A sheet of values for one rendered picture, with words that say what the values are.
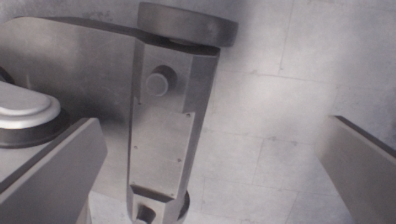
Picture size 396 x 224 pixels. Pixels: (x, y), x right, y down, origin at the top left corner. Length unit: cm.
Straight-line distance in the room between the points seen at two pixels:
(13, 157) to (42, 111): 8
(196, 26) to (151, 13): 8
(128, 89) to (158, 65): 11
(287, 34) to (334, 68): 15
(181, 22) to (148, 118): 19
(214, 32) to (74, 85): 32
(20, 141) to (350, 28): 69
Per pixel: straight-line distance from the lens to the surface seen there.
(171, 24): 34
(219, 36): 36
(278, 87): 56
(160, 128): 41
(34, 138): 40
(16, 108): 42
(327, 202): 84
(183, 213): 66
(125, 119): 46
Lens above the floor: 53
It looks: 64 degrees down
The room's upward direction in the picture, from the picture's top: 157 degrees counter-clockwise
